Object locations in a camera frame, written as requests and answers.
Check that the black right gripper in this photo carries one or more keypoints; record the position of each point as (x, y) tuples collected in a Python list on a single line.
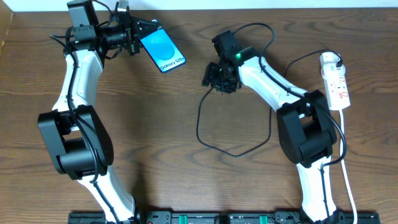
[(213, 76)]

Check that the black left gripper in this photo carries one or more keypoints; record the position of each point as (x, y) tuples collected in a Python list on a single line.
[(134, 34)]

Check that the blue Samsung Galaxy smartphone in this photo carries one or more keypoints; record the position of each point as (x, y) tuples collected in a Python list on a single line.
[(163, 51)]

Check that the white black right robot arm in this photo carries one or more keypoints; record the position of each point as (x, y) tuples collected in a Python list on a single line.
[(305, 126)]

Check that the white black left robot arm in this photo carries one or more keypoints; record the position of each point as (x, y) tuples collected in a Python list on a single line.
[(76, 139)]

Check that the white power strip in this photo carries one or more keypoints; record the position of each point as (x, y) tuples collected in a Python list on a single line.
[(335, 87)]

